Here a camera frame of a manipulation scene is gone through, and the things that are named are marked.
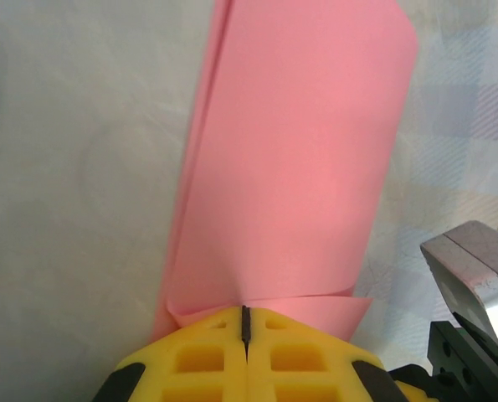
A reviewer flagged pink cloth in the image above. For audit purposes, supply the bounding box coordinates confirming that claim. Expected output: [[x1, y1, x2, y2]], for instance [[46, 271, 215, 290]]
[[151, 0, 420, 341]]

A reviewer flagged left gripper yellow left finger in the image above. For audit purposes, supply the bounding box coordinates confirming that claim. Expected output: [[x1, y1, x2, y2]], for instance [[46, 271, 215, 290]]
[[91, 305, 249, 402]]

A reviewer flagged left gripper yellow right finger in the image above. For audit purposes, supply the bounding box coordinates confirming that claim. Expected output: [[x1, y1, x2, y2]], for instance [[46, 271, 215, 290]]
[[248, 307, 408, 402]]

